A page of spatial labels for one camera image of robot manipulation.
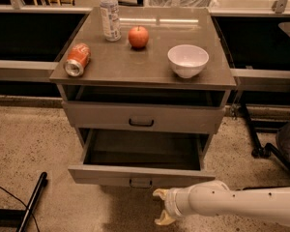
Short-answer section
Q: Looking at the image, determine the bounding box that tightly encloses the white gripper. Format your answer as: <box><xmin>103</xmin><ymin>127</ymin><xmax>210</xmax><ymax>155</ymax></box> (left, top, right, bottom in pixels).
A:
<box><xmin>153</xmin><ymin>188</ymin><xmax>190</xmax><ymax>226</ymax></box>

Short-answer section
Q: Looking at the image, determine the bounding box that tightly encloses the grey drawer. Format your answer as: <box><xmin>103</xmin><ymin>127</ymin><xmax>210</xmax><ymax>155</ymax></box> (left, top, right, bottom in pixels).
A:
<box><xmin>62</xmin><ymin>101</ymin><xmax>225</xmax><ymax>134</ymax></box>
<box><xmin>69</xmin><ymin>130</ymin><xmax>215</xmax><ymax>189</ymax></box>

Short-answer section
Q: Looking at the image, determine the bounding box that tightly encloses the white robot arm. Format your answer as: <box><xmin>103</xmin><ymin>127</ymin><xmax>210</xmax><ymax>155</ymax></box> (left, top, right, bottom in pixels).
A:
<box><xmin>153</xmin><ymin>180</ymin><xmax>290</xmax><ymax>227</ymax></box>

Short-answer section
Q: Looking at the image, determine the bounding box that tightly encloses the grey top drawer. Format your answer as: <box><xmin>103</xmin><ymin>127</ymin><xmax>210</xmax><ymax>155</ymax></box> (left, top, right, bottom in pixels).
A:
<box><xmin>62</xmin><ymin>101</ymin><xmax>225</xmax><ymax>134</ymax></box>

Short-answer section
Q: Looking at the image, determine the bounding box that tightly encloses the grey drawer cabinet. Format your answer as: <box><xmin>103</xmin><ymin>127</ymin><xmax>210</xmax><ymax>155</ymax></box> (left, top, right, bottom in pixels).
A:
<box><xmin>50</xmin><ymin>8</ymin><xmax>236</xmax><ymax>141</ymax></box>

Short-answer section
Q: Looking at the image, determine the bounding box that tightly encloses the black table leg with caster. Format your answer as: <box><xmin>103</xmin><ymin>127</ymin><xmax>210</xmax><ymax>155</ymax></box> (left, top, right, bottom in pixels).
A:
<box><xmin>241</xmin><ymin>102</ymin><xmax>271</xmax><ymax>159</ymax></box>

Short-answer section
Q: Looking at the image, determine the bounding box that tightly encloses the black office chair base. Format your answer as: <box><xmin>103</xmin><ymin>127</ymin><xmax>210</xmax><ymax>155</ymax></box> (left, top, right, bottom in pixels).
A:
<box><xmin>243</xmin><ymin>85</ymin><xmax>290</xmax><ymax>191</ymax></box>

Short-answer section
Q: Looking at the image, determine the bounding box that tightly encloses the white bowl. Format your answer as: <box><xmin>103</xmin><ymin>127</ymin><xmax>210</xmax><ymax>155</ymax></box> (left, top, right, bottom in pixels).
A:
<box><xmin>167</xmin><ymin>44</ymin><xmax>209</xmax><ymax>78</ymax></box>

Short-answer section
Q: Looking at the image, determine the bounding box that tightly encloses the black stand leg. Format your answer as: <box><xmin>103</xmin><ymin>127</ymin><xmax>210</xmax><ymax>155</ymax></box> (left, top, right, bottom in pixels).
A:
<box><xmin>0</xmin><ymin>172</ymin><xmax>48</xmax><ymax>232</ymax></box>

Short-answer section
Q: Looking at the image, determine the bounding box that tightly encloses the red apple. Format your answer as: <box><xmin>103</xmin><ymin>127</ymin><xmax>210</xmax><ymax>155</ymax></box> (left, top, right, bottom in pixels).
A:
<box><xmin>128</xmin><ymin>26</ymin><xmax>149</xmax><ymax>48</ymax></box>

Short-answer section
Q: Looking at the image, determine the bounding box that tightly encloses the red soda can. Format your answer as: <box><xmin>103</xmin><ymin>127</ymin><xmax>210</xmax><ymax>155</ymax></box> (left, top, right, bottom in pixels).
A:
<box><xmin>64</xmin><ymin>43</ymin><xmax>91</xmax><ymax>77</ymax></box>

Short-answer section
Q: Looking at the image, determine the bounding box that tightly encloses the clear plastic water bottle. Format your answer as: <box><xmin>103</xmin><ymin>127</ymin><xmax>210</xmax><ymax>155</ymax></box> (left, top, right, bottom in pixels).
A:
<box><xmin>100</xmin><ymin>0</ymin><xmax>121</xmax><ymax>42</ymax></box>

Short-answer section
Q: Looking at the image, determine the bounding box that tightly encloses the metal railing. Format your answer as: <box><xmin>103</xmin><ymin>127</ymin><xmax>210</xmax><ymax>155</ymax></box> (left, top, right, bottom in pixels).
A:
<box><xmin>0</xmin><ymin>0</ymin><xmax>290</xmax><ymax>82</ymax></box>

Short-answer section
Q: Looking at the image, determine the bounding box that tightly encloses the black floor cable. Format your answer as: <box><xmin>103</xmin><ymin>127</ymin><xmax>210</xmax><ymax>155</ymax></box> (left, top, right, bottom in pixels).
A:
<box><xmin>0</xmin><ymin>180</ymin><xmax>41</xmax><ymax>232</ymax></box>

